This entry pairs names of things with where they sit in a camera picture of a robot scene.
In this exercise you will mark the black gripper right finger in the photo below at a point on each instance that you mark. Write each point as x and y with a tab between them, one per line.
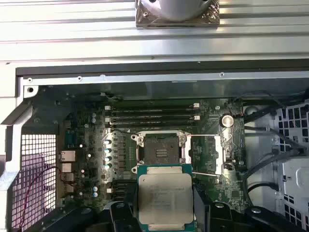
219	217

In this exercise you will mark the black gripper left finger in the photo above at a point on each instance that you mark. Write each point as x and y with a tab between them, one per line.
120	217

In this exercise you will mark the silver-topped CPU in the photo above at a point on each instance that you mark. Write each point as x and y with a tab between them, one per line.
166	200

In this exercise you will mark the RAM slot with white clips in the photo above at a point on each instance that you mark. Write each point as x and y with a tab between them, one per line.
119	190
149	119
149	106

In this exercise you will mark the CPU socket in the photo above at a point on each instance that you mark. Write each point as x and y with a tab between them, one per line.
160	146

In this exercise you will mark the green motherboard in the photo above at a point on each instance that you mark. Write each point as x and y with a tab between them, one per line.
217	191

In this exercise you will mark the silver cylindrical capacitor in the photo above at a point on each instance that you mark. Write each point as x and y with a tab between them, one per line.
94	188
108	150
94	194
108	142
108	158
108	166

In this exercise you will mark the rear port block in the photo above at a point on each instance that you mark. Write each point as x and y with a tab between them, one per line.
67	177
66	155
68	189
67	167
70	137

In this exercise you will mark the metal drive cage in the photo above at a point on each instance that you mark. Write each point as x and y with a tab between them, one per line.
294	174

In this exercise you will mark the silver coin battery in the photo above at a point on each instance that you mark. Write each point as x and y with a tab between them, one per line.
227	120

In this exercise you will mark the black and grey PC case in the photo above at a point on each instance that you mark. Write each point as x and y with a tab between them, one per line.
144	78

